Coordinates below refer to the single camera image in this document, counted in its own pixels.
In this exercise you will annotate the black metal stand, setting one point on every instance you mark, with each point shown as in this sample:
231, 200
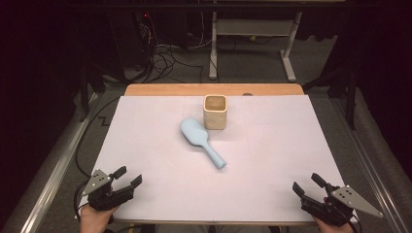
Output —
85, 97
350, 103

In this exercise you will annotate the small yellow object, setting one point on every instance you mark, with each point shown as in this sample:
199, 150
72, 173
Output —
252, 38

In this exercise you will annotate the white paper table cover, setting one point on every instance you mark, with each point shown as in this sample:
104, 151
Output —
275, 145

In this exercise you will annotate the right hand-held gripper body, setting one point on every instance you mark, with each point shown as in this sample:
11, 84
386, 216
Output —
333, 210

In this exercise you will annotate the person's left hand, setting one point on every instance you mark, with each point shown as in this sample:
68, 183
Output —
94, 221

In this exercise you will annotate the white metal stand frame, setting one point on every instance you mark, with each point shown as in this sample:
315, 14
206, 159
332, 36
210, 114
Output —
252, 27

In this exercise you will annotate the dark equipment with red light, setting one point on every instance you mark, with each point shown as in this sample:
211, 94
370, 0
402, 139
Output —
129, 39

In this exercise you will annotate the light blue hairbrush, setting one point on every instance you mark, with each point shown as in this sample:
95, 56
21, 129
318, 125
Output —
194, 131

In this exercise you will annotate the aluminium floor rail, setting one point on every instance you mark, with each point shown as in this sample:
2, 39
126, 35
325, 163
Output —
55, 176
366, 161

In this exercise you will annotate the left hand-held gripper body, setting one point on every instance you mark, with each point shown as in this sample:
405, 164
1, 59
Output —
103, 197

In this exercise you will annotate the person's right hand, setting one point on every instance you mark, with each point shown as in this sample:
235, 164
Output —
330, 228

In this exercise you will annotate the beige square cup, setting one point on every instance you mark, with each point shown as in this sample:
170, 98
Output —
214, 121

